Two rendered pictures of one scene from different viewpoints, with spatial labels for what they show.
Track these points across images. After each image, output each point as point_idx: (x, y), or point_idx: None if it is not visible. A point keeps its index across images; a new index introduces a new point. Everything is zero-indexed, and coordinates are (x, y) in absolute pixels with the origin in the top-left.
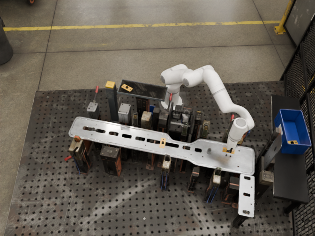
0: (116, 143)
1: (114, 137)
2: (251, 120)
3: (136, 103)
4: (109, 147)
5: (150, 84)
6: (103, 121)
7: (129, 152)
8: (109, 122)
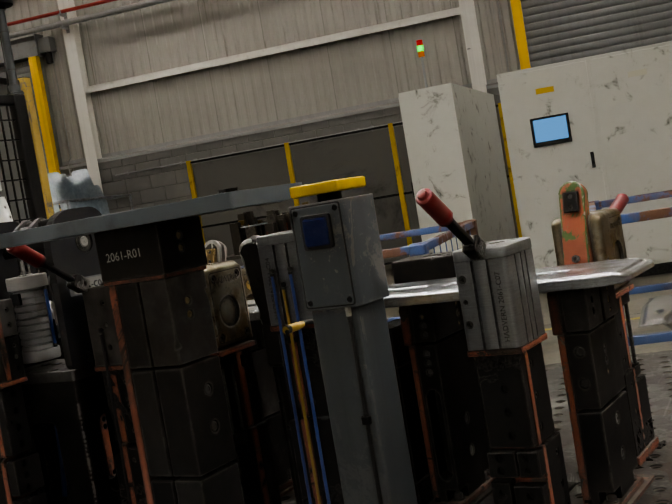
0: (401, 283)
1: (404, 286)
2: None
3: (211, 314)
4: (433, 256)
5: (76, 222)
6: (442, 289)
7: None
8: (412, 292)
